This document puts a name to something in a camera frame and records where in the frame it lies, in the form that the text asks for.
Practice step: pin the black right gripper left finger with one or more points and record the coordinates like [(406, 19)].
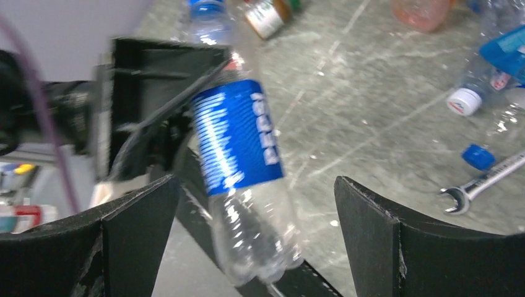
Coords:
[(114, 249)]

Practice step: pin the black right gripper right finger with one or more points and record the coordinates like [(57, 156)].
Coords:
[(397, 251)]

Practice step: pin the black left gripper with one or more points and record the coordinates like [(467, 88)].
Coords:
[(135, 89)]

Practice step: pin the silver open end wrench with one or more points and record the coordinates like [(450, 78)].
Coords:
[(465, 194)]

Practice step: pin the white label green cap bottle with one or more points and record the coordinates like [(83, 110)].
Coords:
[(268, 17)]

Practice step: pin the blue bottle cap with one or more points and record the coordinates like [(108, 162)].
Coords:
[(478, 157)]

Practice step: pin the pepsi bottle left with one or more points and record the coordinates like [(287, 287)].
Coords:
[(253, 222)]

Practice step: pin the white cap clear bottle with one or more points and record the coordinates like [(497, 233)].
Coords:
[(482, 87)]

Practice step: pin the tall orange drink bottle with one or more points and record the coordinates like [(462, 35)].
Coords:
[(422, 15)]

